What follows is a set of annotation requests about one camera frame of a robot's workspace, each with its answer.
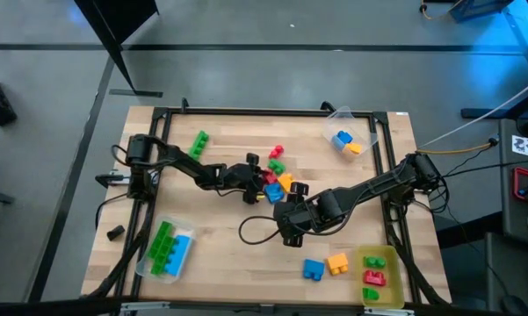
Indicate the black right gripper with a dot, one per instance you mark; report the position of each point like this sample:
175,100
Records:
294,217

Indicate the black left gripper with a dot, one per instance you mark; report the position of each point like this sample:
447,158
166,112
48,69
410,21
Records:
241,177

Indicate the blue square building block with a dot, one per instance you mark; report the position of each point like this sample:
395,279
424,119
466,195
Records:
273,194
345,137
313,268

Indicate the long green building block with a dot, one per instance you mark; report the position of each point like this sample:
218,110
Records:
163,261
199,145
159,239

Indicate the long blue building block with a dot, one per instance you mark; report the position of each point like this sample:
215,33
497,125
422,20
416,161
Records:
180,256

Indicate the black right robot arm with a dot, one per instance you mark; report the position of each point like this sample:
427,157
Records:
369,188

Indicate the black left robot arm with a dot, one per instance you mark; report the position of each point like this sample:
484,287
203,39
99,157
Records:
189,167

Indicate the clear plastic container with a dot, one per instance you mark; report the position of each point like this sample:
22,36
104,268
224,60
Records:
342,118
141,267

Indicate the yellow plastic container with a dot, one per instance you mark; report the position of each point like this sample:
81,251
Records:
395,281

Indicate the small black cylinder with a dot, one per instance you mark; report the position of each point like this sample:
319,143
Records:
115,233

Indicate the black desk leg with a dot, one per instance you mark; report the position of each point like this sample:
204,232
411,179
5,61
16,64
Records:
479,113

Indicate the printed paper sheet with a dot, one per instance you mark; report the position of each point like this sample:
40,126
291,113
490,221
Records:
527,147

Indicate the blue box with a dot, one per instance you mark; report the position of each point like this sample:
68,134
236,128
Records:
479,9

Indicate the black metal table frame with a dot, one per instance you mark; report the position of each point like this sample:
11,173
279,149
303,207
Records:
268,112

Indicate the black frame clamp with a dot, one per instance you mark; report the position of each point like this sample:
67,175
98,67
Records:
328,106
184,105

